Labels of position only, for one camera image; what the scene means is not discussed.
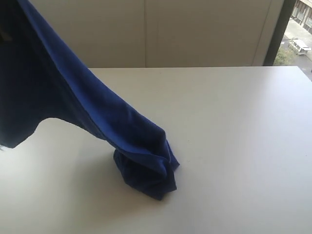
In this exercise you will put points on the dark window frame post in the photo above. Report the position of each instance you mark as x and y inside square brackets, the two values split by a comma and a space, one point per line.
[279, 31]

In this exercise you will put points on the blue towel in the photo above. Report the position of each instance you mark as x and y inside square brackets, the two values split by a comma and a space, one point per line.
[41, 78]

